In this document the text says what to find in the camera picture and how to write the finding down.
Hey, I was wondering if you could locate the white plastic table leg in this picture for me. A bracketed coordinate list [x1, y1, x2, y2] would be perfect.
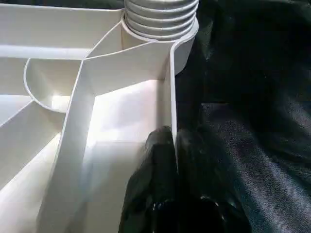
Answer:
[123, 0, 200, 41]

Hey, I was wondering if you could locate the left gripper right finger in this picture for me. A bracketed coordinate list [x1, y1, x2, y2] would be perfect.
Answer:
[174, 128, 252, 233]

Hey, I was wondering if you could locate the white plastic table top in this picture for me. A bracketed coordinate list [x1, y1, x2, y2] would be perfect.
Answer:
[0, 2, 200, 233]

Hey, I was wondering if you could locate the black work mat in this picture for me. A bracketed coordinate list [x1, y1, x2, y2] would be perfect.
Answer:
[0, 0, 311, 233]

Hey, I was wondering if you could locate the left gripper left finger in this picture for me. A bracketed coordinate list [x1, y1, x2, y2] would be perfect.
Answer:
[118, 126, 178, 233]

